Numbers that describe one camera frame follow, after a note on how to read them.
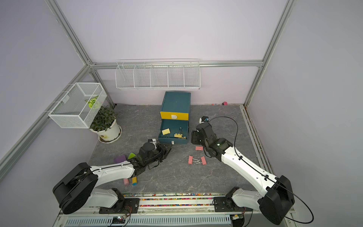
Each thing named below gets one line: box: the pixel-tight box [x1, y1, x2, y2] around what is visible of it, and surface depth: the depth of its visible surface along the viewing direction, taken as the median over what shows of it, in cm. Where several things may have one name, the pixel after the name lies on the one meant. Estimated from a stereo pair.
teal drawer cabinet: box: [159, 91, 192, 130], surface depth 95 cm
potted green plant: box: [89, 104, 123, 144], surface depth 91 cm
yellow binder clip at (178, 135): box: [173, 126, 183, 139], surface depth 94 cm
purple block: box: [113, 154, 127, 164], surface depth 91 cm
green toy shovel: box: [127, 152, 137, 160], surface depth 93 cm
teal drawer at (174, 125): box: [157, 118, 189, 145], surface depth 94 cm
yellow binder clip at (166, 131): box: [161, 128, 171, 136], surface depth 95 cm
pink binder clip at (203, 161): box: [200, 156, 208, 166], surface depth 90 cm
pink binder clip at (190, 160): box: [188, 155, 194, 165], surface depth 91 cm
